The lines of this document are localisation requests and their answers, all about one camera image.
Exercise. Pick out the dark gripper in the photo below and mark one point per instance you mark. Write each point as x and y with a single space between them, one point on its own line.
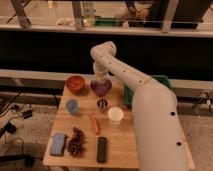
102 104

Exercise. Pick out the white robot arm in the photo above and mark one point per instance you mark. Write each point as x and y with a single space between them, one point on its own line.
159 141

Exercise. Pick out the purple heart-shaped bowl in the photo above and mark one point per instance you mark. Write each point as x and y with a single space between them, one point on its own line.
101 88

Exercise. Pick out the red orange bowl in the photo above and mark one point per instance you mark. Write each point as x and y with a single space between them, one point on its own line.
75 84

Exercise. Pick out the blue folded towel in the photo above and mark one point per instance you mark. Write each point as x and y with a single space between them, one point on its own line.
58 144

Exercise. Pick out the white paper cup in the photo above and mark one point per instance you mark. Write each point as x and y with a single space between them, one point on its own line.
115 115

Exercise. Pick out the green bin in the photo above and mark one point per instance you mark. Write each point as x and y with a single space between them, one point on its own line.
128 93

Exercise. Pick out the blue cup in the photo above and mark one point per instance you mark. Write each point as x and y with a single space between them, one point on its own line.
72 107

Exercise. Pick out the brown pine cone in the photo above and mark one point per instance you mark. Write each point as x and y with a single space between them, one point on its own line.
75 144

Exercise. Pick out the black remote control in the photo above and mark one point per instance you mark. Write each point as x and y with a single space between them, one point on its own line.
102 149

